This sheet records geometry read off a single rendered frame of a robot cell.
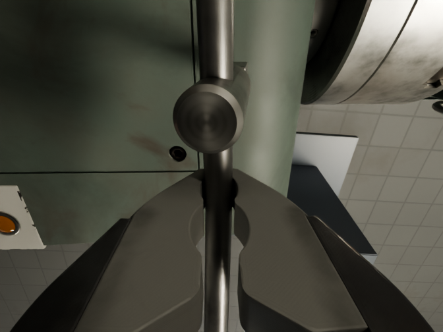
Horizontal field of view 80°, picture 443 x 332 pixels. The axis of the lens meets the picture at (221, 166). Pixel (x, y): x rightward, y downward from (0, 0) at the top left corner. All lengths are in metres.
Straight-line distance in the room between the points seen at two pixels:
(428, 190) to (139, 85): 2.16
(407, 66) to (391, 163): 1.70
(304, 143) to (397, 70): 0.54
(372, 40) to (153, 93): 0.18
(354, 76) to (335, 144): 0.57
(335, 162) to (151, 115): 0.72
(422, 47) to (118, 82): 0.24
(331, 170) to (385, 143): 1.03
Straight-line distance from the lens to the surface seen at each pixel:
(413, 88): 0.34
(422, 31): 0.28
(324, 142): 0.83
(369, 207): 2.13
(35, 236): 0.32
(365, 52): 0.27
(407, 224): 2.39
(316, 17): 0.29
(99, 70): 0.22
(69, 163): 0.26
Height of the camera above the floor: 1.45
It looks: 61 degrees down
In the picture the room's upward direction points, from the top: 177 degrees clockwise
